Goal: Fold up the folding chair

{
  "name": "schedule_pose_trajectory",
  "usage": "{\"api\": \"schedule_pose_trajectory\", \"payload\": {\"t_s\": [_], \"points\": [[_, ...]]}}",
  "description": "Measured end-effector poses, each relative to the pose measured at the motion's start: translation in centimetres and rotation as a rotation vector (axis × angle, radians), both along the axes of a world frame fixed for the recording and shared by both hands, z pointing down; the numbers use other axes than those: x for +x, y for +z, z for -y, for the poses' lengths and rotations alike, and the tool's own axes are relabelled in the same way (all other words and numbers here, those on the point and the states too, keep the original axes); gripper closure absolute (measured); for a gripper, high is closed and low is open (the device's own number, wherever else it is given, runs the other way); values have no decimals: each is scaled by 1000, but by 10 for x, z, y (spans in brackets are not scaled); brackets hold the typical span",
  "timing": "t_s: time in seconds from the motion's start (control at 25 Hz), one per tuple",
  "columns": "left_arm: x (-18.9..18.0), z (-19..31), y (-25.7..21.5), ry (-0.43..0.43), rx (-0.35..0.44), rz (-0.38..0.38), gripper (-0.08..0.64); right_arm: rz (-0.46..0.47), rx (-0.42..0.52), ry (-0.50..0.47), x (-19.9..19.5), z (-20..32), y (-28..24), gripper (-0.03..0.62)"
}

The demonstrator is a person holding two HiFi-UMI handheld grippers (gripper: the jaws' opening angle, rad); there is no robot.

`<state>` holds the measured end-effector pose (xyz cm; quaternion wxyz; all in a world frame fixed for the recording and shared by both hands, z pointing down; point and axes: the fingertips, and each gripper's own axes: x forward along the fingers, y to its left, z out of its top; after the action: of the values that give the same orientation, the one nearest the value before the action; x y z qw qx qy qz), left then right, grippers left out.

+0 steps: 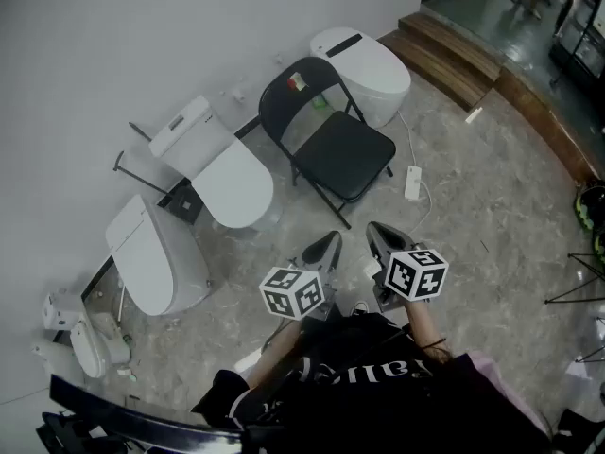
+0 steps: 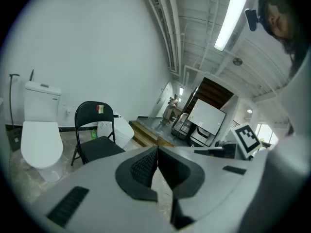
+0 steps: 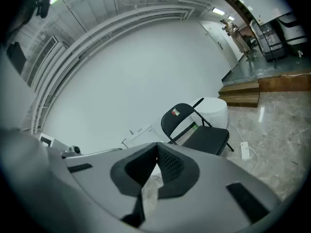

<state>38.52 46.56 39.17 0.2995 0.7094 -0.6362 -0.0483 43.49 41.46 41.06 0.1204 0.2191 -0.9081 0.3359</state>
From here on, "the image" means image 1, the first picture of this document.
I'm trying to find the white toilet with tank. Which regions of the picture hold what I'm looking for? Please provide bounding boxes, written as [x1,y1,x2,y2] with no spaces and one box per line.
[148,95,284,234]

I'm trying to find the person's black printed shirt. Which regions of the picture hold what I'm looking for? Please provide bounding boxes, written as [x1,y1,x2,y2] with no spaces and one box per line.
[191,312,554,454]

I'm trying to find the black folding chair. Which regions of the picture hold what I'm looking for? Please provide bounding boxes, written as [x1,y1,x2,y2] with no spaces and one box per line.
[258,56,397,230]

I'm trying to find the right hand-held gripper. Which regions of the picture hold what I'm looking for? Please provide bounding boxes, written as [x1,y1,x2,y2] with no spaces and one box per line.
[365,220,450,314]

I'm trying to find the black tripod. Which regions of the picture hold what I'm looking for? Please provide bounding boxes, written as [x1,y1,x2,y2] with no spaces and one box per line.
[543,251,605,306]

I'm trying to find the wooden steps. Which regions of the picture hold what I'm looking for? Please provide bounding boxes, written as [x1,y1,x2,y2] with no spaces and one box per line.
[377,10,502,113]

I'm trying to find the wooden platform edge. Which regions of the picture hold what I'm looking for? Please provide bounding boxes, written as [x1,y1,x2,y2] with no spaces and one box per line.
[493,63,605,186]

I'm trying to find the person's right forearm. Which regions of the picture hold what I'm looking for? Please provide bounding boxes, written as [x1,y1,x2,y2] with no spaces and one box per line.
[406,300,454,364]

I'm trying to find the white toilet power cable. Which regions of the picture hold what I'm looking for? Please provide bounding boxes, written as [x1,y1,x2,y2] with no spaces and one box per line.
[396,110,418,167]

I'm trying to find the small white toilet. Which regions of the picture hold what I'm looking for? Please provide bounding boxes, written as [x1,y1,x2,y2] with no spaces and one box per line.
[42,290,131,380]

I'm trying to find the plain white smart toilet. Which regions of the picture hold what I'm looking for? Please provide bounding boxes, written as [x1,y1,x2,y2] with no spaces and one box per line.
[104,194,213,317]

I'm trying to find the black glass cabinet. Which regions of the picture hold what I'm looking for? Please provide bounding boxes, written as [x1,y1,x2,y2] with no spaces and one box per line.
[547,0,605,82]

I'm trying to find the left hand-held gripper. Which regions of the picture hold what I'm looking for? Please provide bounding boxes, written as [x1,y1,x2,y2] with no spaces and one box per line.
[258,230,343,323]

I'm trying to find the white power strip cable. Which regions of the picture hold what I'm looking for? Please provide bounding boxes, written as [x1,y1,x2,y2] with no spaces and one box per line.
[406,179,434,236]

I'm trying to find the person's left forearm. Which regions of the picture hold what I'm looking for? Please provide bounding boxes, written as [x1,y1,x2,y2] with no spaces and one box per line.
[248,319,303,387]

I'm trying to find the white smart toilet black strip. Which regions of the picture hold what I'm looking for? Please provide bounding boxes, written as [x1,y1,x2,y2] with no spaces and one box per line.
[309,26,412,130]

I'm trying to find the black metal rod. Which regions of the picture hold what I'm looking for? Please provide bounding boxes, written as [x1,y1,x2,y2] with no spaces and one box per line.
[128,120,153,143]
[112,150,169,196]

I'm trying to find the white power strip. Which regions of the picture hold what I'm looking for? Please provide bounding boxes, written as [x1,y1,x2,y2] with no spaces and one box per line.
[405,165,424,201]

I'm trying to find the black square floor bracket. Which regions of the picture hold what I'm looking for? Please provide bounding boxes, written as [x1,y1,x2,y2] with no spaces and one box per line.
[157,180,204,226]

